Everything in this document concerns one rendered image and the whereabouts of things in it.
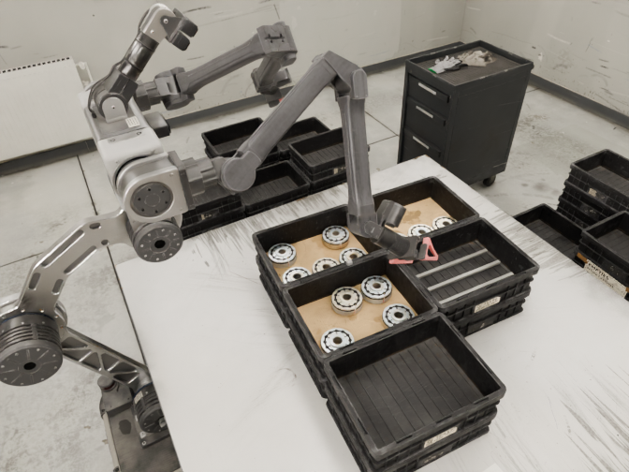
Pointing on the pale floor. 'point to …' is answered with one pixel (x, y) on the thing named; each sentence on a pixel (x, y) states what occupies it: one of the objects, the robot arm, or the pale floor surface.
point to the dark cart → (463, 111)
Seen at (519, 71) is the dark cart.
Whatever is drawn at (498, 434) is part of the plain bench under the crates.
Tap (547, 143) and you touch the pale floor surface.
